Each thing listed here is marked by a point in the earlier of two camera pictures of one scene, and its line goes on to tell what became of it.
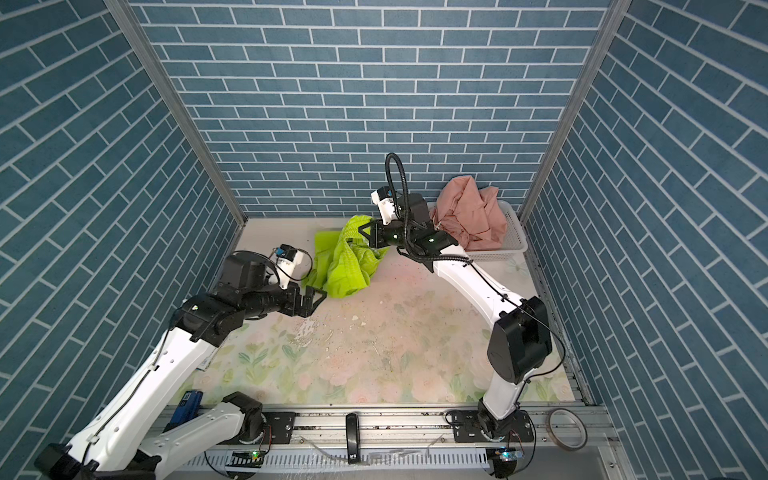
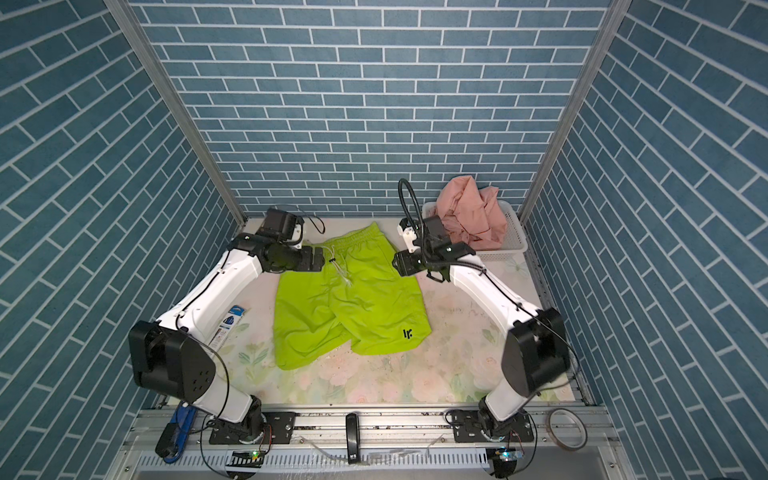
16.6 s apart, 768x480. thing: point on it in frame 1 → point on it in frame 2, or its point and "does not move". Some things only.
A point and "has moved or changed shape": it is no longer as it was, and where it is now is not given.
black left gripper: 308,306 → 306,263
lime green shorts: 343,260 has moved or changed shape
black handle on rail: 353,438 does not move
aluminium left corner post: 125,13 does not move
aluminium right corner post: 618,15 does not move
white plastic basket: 515,241 does not move
